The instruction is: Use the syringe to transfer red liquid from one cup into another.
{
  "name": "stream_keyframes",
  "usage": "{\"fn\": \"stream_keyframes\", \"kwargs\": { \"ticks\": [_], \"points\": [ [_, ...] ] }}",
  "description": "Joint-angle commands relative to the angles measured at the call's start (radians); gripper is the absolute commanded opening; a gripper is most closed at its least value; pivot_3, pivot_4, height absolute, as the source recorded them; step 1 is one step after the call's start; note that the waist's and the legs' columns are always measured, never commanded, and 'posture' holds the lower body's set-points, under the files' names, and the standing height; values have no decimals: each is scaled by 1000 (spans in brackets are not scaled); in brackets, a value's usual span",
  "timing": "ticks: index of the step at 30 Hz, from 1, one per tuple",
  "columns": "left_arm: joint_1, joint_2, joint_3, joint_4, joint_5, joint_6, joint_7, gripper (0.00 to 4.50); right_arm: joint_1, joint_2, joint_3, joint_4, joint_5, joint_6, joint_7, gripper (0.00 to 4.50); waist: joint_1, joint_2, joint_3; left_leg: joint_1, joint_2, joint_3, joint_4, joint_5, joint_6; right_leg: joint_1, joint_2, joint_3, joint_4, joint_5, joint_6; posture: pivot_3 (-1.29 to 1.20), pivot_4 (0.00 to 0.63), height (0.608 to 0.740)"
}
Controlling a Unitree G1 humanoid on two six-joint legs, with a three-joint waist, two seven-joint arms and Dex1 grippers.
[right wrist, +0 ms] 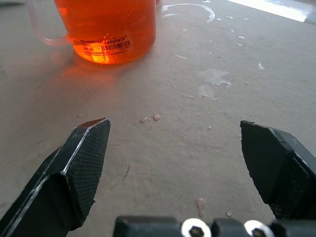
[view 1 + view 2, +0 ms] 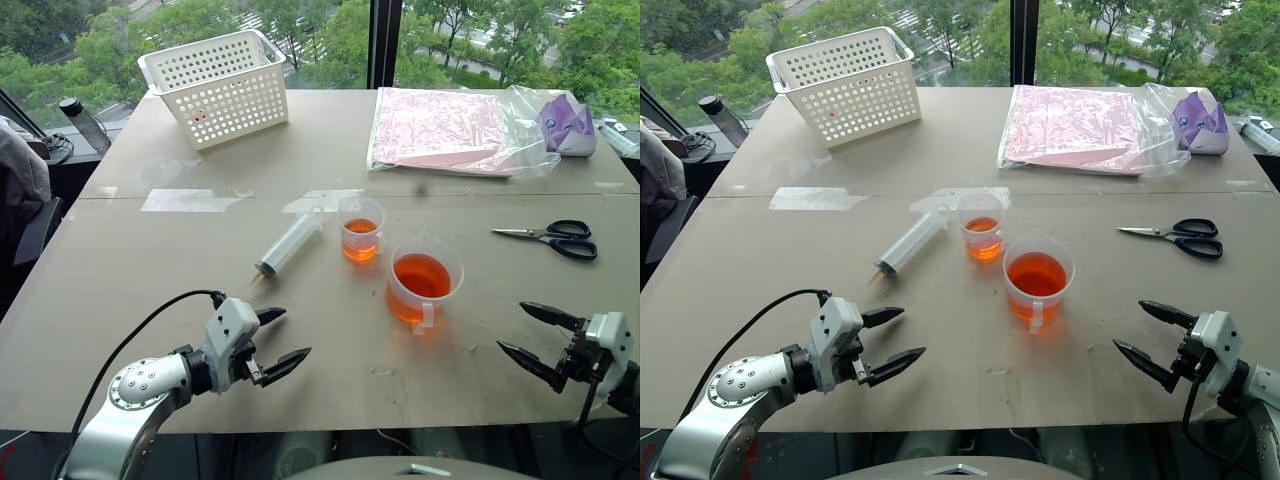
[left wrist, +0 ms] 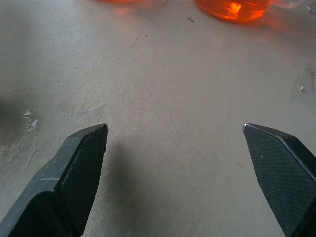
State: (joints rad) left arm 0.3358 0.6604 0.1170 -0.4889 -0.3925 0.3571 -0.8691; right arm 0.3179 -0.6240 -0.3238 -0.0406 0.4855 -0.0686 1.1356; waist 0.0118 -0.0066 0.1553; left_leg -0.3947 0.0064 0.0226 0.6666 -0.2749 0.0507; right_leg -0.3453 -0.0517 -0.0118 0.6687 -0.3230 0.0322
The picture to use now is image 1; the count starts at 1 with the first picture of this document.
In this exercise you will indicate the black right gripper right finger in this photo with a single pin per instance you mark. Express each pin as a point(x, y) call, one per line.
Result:
point(279, 168)

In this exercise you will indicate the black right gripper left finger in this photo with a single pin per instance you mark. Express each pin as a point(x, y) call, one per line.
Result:
point(61, 182)

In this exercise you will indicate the beaker of orange liquid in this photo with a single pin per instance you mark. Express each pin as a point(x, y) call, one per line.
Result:
point(108, 29)

